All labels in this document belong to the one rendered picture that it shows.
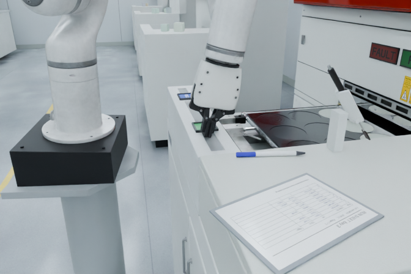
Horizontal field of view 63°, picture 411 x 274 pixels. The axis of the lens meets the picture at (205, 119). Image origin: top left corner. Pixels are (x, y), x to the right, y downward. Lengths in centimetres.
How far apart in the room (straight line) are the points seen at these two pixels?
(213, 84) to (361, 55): 65
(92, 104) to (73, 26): 20
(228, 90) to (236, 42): 11
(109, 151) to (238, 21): 43
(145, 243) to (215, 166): 136
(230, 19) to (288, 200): 36
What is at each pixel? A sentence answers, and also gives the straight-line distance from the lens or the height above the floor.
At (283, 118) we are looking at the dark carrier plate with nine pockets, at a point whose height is 90.
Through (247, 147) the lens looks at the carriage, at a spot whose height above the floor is 88.
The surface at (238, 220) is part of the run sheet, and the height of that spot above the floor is 97.
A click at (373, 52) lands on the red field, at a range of 119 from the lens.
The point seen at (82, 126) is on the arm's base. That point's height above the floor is 94.
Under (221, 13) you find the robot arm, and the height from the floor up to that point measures 123.
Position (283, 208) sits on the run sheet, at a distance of 54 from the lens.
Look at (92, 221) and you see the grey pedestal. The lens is 105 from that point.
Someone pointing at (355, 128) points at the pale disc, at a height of 90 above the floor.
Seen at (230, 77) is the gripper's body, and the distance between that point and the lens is 73.
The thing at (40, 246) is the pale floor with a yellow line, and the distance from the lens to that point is 211.
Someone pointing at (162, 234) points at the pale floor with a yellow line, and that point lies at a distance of 201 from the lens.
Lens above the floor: 127
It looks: 21 degrees down
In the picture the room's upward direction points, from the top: straight up
